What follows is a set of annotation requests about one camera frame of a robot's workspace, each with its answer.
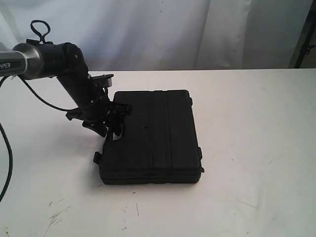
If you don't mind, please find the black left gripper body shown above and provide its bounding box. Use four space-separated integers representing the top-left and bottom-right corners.
58 73 132 123

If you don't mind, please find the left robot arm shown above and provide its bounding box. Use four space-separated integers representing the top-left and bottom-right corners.
0 40 132 137

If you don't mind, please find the white backdrop cloth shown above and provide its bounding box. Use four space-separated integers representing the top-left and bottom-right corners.
0 0 312 71

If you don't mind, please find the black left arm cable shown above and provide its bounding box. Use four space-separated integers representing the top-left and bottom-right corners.
0 20 109 196

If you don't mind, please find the black metal stand frame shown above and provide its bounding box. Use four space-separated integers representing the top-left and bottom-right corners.
294 0 316 69

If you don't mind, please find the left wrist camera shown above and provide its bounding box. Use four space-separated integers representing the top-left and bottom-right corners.
91 74 114 88

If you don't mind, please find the black plastic tool case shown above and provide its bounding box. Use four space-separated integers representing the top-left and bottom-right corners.
94 90 204 185

